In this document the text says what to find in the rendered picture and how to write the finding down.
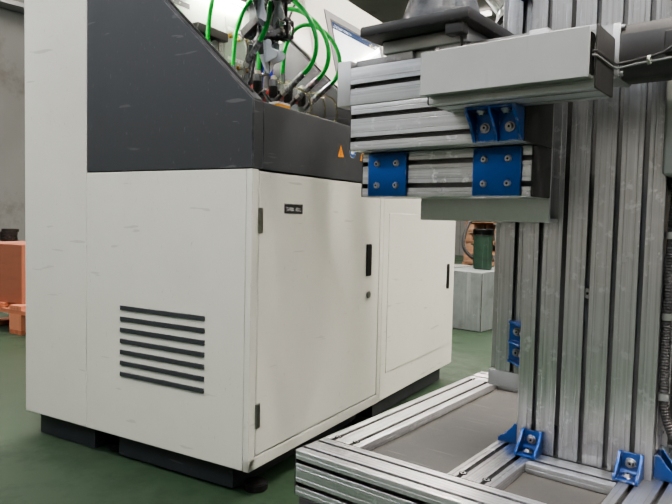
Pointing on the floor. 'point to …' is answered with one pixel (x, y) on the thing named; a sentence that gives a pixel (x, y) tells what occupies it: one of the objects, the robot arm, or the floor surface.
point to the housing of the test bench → (57, 218)
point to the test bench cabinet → (183, 323)
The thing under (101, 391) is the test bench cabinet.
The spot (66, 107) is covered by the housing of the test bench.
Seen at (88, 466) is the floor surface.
